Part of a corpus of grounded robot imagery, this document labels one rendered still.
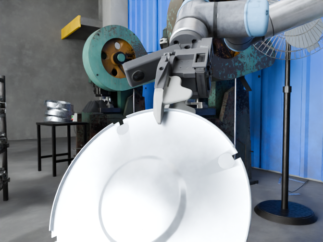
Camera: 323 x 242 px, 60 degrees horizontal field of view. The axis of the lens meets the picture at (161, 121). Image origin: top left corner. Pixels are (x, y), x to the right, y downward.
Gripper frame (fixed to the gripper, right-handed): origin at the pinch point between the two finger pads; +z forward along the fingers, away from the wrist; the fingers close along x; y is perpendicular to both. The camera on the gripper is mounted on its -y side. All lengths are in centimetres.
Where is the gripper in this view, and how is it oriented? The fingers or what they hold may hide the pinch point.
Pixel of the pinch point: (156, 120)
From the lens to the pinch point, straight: 43.8
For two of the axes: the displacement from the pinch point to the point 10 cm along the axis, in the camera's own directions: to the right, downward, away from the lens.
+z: -2.0, 7.4, -6.4
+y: 9.6, 0.1, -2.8
